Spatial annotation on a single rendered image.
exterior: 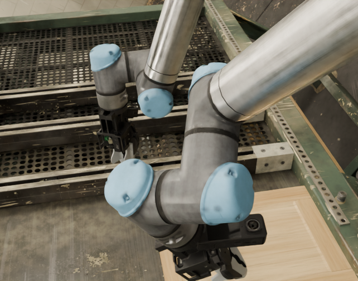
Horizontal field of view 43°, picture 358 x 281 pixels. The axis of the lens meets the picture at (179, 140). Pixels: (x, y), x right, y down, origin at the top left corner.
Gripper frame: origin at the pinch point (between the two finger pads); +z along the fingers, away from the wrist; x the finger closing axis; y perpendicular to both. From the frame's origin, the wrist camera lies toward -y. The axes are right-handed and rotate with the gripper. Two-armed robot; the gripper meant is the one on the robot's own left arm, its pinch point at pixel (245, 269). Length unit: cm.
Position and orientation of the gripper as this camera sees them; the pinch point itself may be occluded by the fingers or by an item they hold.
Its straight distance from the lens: 88.2
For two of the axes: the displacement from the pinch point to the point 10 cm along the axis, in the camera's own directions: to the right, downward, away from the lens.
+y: -8.5, 4.1, 3.3
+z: 5.1, 5.5, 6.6
